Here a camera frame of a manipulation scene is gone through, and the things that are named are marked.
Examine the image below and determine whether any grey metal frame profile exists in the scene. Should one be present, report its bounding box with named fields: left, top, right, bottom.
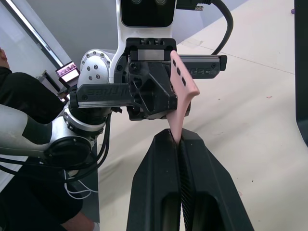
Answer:
left=4, top=0, right=66, bottom=71

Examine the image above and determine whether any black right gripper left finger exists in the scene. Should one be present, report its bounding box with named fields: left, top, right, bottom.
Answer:
left=127, top=128, right=181, bottom=231

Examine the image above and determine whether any thin white cable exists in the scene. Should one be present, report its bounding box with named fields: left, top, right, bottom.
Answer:
left=64, top=168, right=100, bottom=200

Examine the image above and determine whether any person in black clothing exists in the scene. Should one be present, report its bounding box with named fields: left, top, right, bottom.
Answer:
left=0, top=48, right=101, bottom=231

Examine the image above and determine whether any pink lit screen device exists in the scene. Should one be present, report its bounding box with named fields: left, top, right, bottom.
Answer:
left=54, top=61, right=79, bottom=85

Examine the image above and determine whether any black upright stand panel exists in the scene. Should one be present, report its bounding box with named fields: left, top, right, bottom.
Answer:
left=294, top=0, right=308, bottom=146

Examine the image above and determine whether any clear tape piece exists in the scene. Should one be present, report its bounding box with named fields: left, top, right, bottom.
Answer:
left=183, top=39, right=205, bottom=49

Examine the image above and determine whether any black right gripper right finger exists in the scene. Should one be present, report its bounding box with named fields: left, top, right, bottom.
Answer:
left=180, top=128, right=255, bottom=231

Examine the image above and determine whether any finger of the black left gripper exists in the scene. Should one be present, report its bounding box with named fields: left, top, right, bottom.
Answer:
left=129, top=61, right=179, bottom=119
left=182, top=100, right=193, bottom=118

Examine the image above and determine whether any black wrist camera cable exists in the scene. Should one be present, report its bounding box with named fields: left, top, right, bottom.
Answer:
left=186, top=0, right=234, bottom=55

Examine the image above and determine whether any pink silicone watch strap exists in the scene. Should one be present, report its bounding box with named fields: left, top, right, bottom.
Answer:
left=167, top=50, right=200, bottom=144

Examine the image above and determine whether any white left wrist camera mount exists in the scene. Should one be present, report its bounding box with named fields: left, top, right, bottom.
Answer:
left=108, top=0, right=179, bottom=85

